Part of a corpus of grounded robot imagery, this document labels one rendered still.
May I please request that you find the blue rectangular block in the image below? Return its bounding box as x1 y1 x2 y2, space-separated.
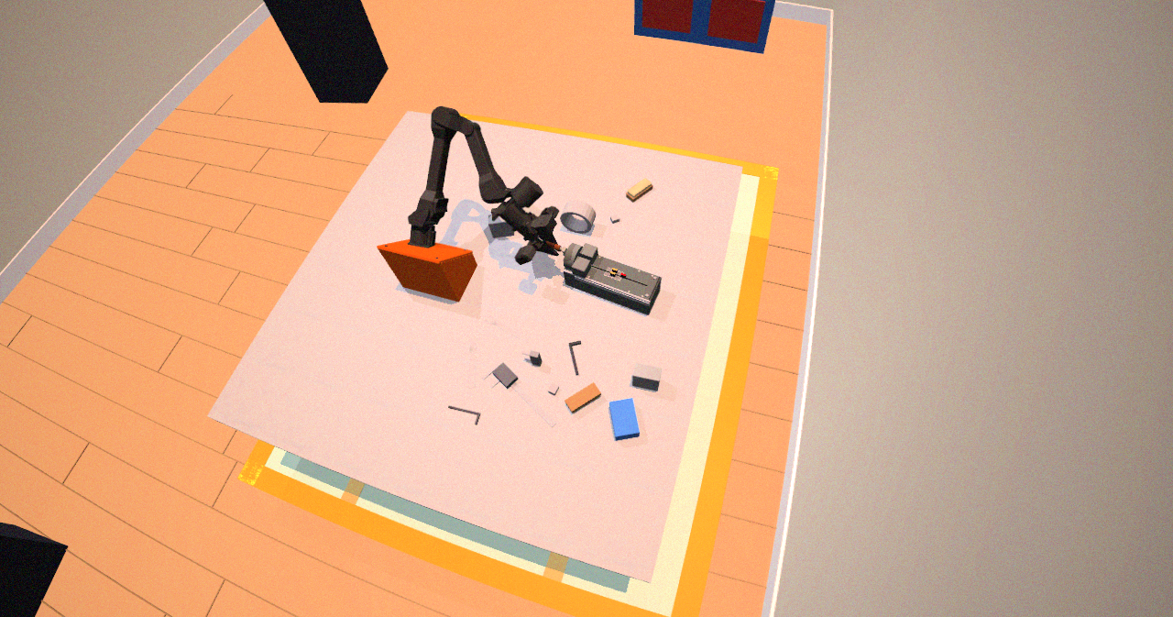
609 398 640 441

